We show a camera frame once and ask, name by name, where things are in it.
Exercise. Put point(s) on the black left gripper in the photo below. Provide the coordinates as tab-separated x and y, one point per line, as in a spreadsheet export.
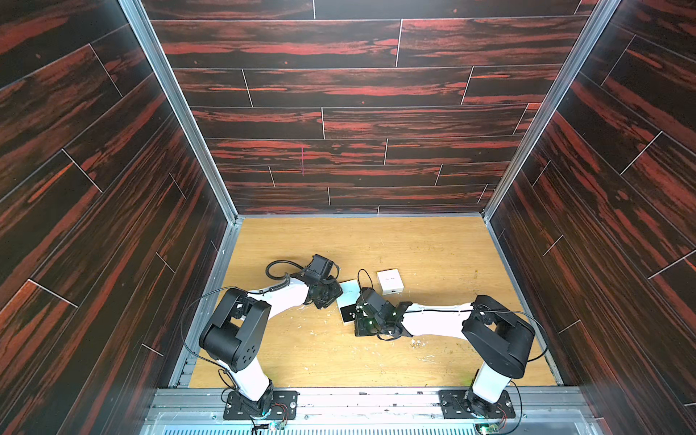
336	291

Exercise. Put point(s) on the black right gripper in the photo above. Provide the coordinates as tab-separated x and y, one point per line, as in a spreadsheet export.
367	318

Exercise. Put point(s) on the white jewelry box sleeve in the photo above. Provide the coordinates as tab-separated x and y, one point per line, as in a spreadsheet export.
351	292

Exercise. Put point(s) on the white jewelry box drawer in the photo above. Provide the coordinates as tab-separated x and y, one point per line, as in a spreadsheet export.
348	313

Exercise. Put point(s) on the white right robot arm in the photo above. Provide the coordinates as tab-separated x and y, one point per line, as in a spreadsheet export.
500	337

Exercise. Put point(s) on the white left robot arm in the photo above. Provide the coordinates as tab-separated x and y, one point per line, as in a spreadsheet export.
233	335

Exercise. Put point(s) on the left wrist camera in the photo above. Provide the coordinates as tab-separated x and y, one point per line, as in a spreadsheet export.
320	270

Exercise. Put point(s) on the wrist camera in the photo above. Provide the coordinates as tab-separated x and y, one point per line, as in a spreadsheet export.
320	270
373	305

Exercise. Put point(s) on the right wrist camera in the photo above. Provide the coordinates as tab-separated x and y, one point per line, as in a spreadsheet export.
373	305

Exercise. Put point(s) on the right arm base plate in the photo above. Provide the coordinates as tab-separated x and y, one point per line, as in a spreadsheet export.
464	404

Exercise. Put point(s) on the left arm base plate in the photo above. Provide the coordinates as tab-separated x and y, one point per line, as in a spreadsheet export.
276	405

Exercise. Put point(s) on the aluminium front rail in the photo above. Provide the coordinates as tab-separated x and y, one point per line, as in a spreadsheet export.
388	410

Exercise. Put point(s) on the aluminium frame rail left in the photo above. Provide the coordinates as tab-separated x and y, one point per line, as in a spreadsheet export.
147	38

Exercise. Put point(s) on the aluminium frame rail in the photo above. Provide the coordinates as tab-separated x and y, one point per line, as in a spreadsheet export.
147	38
593	29

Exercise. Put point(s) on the aluminium frame rail right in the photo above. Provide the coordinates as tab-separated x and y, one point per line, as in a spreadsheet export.
593	29

